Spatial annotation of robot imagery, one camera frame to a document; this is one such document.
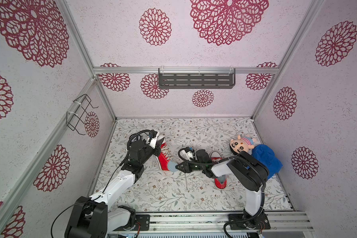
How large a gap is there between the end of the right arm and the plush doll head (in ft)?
0.86

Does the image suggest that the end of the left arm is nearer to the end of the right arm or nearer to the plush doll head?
the end of the right arm

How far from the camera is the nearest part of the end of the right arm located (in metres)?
0.76

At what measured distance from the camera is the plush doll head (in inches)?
37.6
